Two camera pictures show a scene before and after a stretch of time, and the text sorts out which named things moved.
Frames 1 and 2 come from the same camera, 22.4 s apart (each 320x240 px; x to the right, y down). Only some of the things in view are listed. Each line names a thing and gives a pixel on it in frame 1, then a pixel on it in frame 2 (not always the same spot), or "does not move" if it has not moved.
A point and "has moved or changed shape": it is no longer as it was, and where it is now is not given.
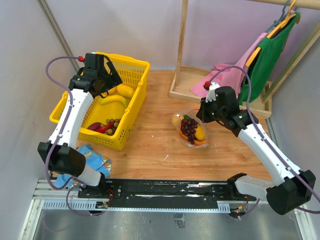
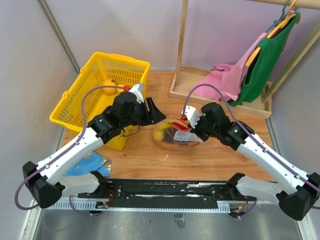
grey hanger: [282, 16] does not move
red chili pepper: [103, 129] has moved or changed shape
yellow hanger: [254, 53] does not move
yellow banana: [111, 98] to [161, 127]
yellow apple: [176, 120] to [158, 135]
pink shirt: [226, 75] does not move
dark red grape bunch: [188, 126] to [169, 135]
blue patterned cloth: [93, 159] does not move
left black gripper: [114, 79] to [154, 115]
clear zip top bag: [192, 130] has moved or changed shape
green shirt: [267, 61] does not move
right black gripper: [202, 112] to [195, 130]
